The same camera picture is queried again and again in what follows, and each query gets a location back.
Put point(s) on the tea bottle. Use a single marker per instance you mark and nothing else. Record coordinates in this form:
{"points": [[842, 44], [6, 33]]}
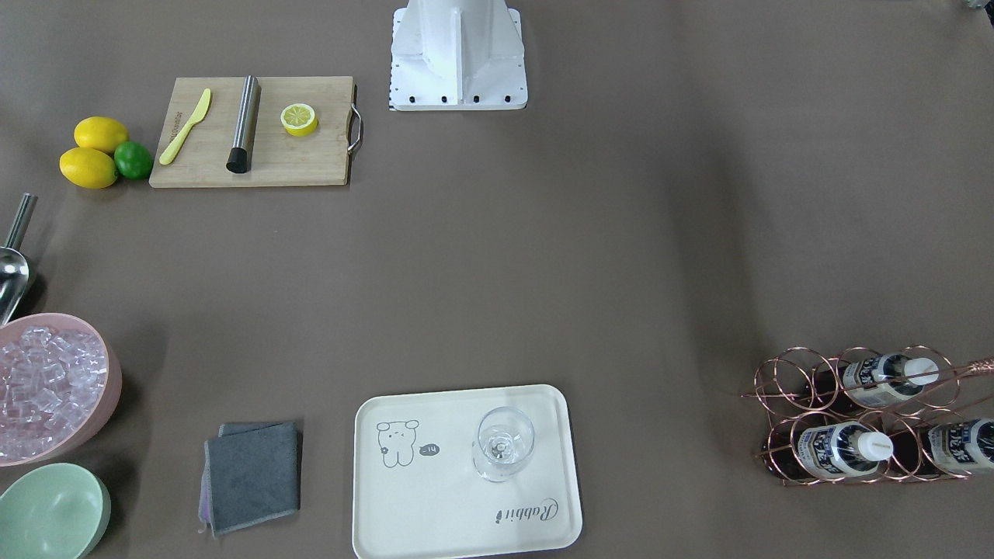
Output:
{"points": [[873, 383], [960, 448], [837, 452]]}

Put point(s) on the copper wire bottle basket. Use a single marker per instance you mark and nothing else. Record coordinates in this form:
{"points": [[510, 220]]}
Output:
{"points": [[861, 416]]}

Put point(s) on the clear wine glass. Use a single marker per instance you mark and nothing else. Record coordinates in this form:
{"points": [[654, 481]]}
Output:
{"points": [[504, 442]]}

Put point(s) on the cream rabbit tray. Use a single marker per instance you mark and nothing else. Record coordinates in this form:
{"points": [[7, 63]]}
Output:
{"points": [[416, 491]]}

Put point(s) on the bamboo cutting board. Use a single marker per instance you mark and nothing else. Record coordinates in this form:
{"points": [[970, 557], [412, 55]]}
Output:
{"points": [[278, 159]]}

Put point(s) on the half lemon slice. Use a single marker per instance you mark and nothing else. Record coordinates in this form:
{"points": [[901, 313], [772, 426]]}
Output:
{"points": [[299, 119]]}

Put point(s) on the steel muddler black tip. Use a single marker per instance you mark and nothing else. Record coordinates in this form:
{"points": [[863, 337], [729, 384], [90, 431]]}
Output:
{"points": [[241, 152]]}

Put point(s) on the grey folded cloth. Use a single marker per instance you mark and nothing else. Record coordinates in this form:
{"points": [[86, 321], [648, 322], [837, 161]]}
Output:
{"points": [[251, 475]]}

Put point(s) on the yellow plastic knife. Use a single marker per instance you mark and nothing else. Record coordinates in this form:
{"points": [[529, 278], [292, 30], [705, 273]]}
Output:
{"points": [[198, 115]]}

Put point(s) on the green lime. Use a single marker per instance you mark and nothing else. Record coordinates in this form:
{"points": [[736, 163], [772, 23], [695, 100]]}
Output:
{"points": [[133, 161]]}

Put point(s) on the yellow lemon upper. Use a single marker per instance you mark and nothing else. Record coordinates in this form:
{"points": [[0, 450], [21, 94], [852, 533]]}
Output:
{"points": [[101, 133]]}

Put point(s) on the yellow lemon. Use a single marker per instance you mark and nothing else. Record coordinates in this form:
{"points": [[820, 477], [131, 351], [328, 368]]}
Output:
{"points": [[101, 133], [88, 168]]}

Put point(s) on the yellow lemon lower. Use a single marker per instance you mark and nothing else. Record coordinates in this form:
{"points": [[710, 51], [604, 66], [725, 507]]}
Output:
{"points": [[88, 168]]}

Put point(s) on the pink ice bucket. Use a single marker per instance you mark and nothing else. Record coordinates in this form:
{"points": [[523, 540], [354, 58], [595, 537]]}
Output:
{"points": [[61, 383]]}

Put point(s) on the steel ice scoop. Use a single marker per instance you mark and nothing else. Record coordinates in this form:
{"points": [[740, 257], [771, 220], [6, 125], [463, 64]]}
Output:
{"points": [[17, 274]]}

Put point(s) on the green bowl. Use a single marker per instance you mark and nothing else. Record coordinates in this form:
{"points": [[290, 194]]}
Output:
{"points": [[56, 511]]}

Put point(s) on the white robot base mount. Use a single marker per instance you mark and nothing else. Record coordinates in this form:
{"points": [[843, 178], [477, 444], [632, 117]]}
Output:
{"points": [[457, 56]]}

